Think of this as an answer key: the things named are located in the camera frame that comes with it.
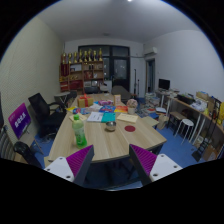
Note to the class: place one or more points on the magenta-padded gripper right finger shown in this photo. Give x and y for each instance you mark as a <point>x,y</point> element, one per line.
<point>163,165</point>

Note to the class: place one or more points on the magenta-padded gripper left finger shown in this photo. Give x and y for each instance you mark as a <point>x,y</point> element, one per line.
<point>60,166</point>

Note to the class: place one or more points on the green drink bottle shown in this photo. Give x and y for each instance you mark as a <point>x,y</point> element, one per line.
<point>79,133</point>

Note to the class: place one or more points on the black striped chair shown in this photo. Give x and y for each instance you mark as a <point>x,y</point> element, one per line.
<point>23,151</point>

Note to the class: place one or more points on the cardboard box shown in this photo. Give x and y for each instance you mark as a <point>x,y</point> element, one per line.
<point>163,122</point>

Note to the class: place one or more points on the black folding ladder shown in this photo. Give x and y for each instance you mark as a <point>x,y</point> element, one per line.
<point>204,143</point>

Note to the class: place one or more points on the small wooden side table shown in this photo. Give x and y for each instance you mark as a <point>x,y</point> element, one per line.
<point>150,120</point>

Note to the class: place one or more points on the white round stool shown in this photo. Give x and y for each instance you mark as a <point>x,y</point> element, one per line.
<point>186,122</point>

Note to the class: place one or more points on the round red coaster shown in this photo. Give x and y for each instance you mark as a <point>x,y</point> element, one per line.
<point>130,128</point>

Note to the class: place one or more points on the brown wooden stool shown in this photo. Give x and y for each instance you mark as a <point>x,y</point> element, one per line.
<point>176,116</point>

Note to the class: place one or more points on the small beige notepad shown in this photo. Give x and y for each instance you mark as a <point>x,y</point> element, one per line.
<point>77,117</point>

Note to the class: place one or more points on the black office chair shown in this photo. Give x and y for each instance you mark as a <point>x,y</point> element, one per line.
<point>45,115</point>

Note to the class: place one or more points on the pale yellow envelope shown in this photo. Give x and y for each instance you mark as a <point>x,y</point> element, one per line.
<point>127,118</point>

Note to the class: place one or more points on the pile of books on floor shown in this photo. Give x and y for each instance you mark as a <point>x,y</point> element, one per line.
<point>148,106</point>

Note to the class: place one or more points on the white booklet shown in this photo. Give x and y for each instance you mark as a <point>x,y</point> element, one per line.
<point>95,116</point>

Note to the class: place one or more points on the purple sign board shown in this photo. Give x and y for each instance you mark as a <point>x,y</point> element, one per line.
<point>19,120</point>

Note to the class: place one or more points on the long wooden side desk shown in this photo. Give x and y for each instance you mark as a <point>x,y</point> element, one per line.
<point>190,108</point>

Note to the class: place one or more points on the small metal cup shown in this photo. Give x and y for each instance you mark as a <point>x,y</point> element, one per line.
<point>110,126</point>

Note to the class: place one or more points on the pink flowers in pot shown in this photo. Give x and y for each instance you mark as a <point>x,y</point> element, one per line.
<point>132,104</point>

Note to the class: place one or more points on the black box on desk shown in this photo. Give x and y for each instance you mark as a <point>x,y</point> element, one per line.
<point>185,99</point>

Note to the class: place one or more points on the orange yellow book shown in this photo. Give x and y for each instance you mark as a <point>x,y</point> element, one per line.
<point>121,109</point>

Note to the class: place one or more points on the yellow gift box red ribbon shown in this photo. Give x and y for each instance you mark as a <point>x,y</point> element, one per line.
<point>85,101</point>

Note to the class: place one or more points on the small white table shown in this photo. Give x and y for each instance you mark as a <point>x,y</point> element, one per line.
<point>61,95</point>

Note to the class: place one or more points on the blue printed book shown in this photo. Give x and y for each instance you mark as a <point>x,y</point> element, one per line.
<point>107,109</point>

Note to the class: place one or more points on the pink package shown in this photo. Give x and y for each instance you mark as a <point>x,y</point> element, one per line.
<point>105,102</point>

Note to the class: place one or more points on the upright beige card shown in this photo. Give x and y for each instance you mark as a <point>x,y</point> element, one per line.
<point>117,100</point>

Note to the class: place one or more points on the black computer monitor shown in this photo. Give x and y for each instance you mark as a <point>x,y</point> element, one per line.
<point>164,84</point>

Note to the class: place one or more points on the brown armchair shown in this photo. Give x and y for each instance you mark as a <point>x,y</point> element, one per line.
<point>120,91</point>

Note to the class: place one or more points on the black microphone stand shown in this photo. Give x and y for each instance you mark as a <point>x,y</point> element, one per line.
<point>135,81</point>

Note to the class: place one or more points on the wooden shelf unit with trophies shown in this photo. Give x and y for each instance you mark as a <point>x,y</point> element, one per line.
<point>78,75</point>

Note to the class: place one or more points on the dark glass door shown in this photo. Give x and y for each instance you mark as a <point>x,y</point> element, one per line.
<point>120,70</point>

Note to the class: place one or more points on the white air conditioner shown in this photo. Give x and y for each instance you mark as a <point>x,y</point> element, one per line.
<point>150,51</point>

